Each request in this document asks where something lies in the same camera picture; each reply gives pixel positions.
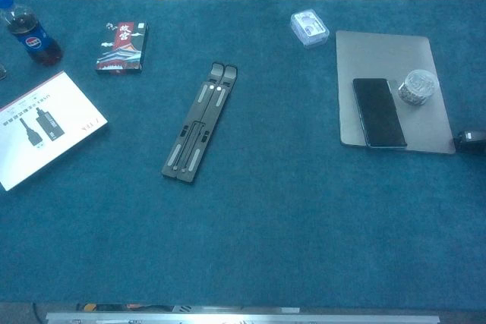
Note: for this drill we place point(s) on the black folding laptop stand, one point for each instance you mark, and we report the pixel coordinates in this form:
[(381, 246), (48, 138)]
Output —
[(207, 111)]

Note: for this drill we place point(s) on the silver closed laptop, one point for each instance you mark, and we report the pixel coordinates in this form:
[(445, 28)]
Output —
[(379, 54)]

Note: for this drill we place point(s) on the blue felt table cover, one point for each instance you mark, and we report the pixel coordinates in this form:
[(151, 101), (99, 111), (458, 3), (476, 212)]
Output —
[(152, 225)]

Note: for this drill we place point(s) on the clear plastic case purple insert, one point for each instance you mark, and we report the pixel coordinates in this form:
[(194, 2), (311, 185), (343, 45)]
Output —
[(309, 28)]

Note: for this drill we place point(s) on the black smartphone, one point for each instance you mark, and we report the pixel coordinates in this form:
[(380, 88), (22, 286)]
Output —
[(377, 111)]

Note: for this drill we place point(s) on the red black palace print box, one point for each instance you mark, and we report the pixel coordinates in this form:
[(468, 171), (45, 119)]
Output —
[(121, 51)]

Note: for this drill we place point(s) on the clear round jar of clips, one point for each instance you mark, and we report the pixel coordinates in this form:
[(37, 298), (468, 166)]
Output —
[(417, 89)]

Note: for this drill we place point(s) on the small yellow object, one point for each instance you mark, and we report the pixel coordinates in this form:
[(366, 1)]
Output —
[(89, 307)]

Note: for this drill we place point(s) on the black power adapter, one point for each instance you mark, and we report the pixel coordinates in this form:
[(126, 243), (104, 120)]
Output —
[(471, 142)]

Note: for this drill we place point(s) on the Pepsi cola bottle blue cap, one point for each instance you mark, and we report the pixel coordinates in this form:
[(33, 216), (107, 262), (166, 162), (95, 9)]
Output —
[(34, 43)]

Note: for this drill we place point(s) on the small dark object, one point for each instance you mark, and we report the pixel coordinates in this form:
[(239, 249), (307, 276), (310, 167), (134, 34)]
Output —
[(2, 73)]

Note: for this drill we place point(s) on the aluminium frame rail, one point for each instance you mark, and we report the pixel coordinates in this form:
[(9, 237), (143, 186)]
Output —
[(243, 318)]

